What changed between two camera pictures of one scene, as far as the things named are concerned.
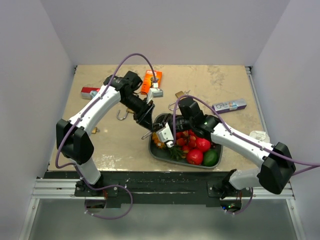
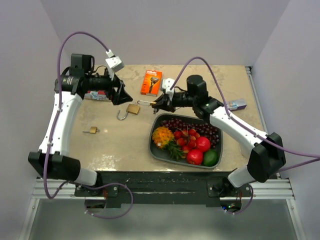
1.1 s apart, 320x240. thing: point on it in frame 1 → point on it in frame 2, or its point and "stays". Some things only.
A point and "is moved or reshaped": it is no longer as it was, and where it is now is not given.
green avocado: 210,157 stays
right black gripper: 161,123 → 162,103
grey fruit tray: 163,155 stays
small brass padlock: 149,132 is moved or reshaped
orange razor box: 148,82 stays
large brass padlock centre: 128,110 stays
